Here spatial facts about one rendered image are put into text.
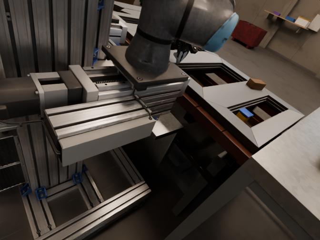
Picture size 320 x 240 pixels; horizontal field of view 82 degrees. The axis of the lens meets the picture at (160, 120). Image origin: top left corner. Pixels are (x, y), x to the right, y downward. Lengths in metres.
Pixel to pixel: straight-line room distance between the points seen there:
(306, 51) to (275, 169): 9.59
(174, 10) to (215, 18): 0.11
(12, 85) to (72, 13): 0.25
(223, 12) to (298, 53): 9.51
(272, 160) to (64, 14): 0.64
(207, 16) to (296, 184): 0.45
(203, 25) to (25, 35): 0.46
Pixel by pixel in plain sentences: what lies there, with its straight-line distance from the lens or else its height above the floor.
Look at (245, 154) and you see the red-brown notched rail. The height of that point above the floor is 0.83.
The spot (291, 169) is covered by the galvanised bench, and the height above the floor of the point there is 1.05.
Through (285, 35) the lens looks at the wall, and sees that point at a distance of 10.22.
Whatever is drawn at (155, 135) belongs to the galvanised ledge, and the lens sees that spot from 0.90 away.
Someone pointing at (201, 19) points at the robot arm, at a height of 1.22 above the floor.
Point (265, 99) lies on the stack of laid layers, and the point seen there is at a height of 0.84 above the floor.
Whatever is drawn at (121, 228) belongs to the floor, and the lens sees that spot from 1.37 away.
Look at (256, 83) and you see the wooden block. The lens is 1.42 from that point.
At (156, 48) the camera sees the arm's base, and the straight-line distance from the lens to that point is 0.58.
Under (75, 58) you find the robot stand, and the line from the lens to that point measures 0.69.
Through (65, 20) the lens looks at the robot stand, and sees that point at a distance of 0.63.
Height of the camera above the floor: 1.29
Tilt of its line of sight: 38 degrees down
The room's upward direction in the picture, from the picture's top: 24 degrees clockwise
